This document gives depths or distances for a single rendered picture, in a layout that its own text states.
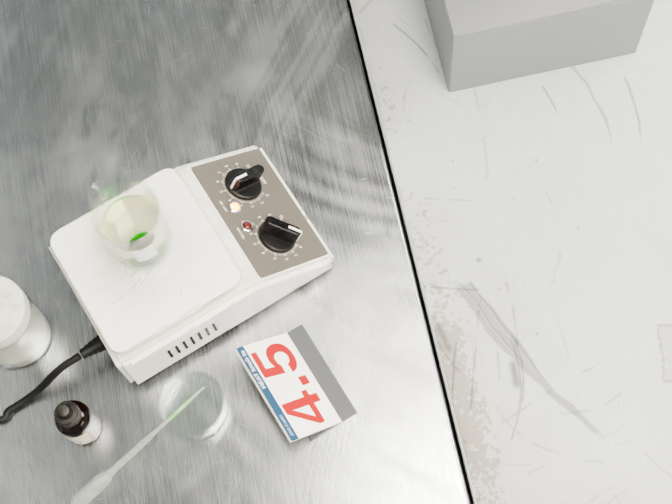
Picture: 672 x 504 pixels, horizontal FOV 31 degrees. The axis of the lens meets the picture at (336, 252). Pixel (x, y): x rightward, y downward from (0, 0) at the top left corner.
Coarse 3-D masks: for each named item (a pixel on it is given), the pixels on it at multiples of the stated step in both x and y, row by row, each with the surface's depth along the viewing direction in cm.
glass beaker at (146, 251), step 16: (96, 192) 93; (112, 192) 94; (128, 192) 95; (144, 192) 94; (96, 208) 93; (160, 208) 92; (96, 224) 92; (160, 224) 93; (112, 240) 91; (128, 240) 91; (144, 240) 92; (160, 240) 95; (128, 256) 94; (144, 256) 95; (160, 256) 97
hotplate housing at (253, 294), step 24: (192, 192) 102; (288, 192) 106; (216, 216) 101; (240, 264) 100; (312, 264) 103; (72, 288) 100; (240, 288) 99; (264, 288) 100; (288, 288) 103; (216, 312) 99; (240, 312) 102; (96, 336) 102; (168, 336) 98; (192, 336) 100; (216, 336) 103; (120, 360) 97; (144, 360) 98; (168, 360) 102
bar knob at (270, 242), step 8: (264, 224) 101; (272, 224) 101; (280, 224) 101; (288, 224) 101; (264, 232) 102; (272, 232) 101; (280, 232) 101; (288, 232) 101; (296, 232) 101; (264, 240) 101; (272, 240) 102; (280, 240) 102; (288, 240) 102; (296, 240) 102; (272, 248) 101; (280, 248) 101; (288, 248) 102
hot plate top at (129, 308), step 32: (160, 192) 100; (192, 224) 99; (64, 256) 99; (96, 256) 98; (192, 256) 98; (224, 256) 98; (96, 288) 98; (128, 288) 97; (160, 288) 97; (192, 288) 97; (224, 288) 97; (96, 320) 97; (128, 320) 97; (160, 320) 96; (128, 352) 96
